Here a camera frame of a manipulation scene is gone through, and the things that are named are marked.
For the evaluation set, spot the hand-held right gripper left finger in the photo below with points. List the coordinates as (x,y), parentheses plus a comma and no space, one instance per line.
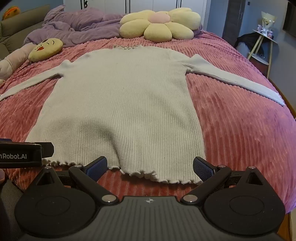
(98,168)

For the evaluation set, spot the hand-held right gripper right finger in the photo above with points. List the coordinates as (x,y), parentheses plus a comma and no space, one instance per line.
(202,169)

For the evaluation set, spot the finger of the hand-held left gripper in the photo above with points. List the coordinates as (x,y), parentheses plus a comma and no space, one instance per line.
(48,150)

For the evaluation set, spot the white ribbed knit sweater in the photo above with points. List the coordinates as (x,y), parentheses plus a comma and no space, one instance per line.
(124,99)

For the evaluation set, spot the pink ribbed bedspread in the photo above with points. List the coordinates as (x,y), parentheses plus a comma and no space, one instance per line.
(235,129)

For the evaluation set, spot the pink plush toy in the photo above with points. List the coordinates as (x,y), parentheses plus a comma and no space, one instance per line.
(13,62)

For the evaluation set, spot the yellow face pillow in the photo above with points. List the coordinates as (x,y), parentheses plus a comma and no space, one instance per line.
(46,49)

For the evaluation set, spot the grey sofa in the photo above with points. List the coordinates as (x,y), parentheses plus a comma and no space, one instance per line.
(16,30)

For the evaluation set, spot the purple duvet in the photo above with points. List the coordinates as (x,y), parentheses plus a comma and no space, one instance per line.
(87,25)

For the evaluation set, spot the black cloth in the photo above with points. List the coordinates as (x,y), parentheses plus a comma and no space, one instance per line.
(248,39)

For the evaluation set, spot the orange plush toy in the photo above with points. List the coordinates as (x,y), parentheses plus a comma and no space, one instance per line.
(11,12)

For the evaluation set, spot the white tripod side table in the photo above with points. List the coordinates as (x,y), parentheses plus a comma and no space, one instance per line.
(270,40)

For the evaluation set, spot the yellow flower-shaped pillow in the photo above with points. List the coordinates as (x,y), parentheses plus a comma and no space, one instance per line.
(159,25)

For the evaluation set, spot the dark door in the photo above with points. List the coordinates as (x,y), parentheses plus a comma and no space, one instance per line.
(232,20)

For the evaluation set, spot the wrapped flower bouquet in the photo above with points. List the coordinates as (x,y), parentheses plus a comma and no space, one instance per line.
(267,19)

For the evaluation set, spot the white wardrobe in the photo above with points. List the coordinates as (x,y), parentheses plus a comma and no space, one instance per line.
(143,5)

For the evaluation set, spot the dark wall screen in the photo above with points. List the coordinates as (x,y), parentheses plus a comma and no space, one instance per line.
(290,20)

